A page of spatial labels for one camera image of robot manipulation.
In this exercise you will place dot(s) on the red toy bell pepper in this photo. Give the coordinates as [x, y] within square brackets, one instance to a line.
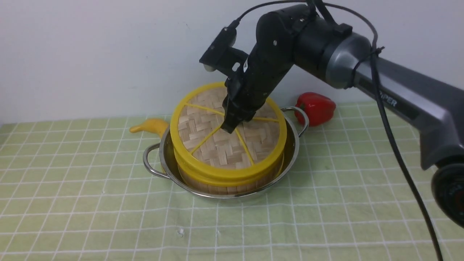
[318, 108]

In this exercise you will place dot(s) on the green checkered tablecloth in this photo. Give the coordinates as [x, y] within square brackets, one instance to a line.
[76, 190]

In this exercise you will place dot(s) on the stainless steel two-handled pot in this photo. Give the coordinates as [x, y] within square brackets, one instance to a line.
[170, 166]

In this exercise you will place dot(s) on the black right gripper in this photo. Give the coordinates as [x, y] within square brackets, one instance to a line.
[268, 62]

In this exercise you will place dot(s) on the yellow-rimmed bamboo steamer basket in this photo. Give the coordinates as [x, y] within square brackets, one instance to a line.
[221, 187]

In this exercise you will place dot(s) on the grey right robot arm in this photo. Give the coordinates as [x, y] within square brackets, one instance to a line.
[307, 36]

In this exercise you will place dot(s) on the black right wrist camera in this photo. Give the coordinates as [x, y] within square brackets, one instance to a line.
[221, 55]

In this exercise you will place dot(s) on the yellow toy banana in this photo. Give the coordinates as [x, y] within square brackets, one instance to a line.
[153, 125]

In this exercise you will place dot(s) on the yellow-rimmed woven bamboo lid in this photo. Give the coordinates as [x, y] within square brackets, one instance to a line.
[200, 144]

